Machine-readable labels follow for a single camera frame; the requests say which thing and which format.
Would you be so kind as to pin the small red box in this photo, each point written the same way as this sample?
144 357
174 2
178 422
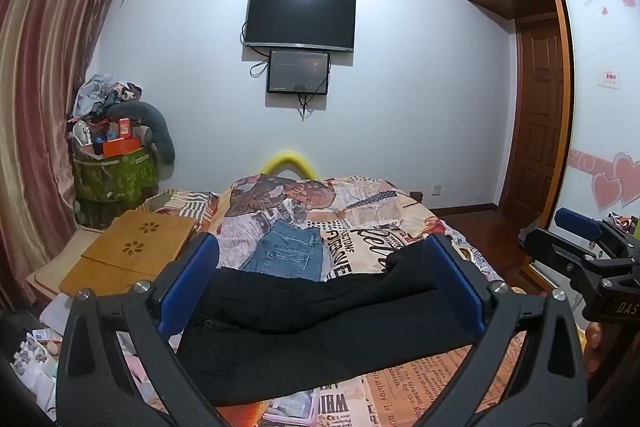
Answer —
124 128

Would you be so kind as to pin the printed blanket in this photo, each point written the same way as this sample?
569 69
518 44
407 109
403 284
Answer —
360 252

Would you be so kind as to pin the blue jeans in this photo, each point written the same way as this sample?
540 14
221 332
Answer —
287 252

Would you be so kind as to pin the white wall socket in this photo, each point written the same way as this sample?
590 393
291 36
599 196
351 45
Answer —
436 190

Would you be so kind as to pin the red and white sticker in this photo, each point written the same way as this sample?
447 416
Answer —
609 78

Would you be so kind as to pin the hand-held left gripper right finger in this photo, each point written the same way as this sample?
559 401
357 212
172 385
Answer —
455 282

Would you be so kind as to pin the striped curtain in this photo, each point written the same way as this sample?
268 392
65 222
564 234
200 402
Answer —
45 82

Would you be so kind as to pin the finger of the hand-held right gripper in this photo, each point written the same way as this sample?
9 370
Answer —
580 221
555 252

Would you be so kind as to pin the wall-mounted black television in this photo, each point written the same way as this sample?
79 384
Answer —
300 19

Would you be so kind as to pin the person's right hand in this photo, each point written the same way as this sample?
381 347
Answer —
595 337

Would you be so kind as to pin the green fabric storage basket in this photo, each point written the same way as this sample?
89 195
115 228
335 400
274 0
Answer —
115 182

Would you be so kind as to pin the black pants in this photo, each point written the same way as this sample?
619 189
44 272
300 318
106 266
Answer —
300 332

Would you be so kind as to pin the small black monitor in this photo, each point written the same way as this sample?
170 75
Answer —
299 72

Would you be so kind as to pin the orange box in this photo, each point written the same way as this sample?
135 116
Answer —
122 147

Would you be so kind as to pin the yellow foam tube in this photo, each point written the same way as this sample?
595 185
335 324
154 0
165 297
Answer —
290 157

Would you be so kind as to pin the grey neck pillow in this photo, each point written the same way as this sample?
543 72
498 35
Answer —
157 127

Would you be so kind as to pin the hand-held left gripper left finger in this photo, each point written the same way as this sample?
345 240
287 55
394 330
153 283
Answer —
190 277

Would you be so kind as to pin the pile of clothes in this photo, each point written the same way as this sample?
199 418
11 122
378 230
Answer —
100 94

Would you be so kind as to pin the pile of small paper boxes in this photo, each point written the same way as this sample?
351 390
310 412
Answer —
35 357

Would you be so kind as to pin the white heart-print wardrobe door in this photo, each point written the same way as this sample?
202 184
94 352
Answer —
600 127

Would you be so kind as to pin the pale wooden board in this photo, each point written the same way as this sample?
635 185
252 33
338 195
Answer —
55 267

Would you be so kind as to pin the bamboo lap table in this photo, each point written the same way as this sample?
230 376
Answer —
135 247

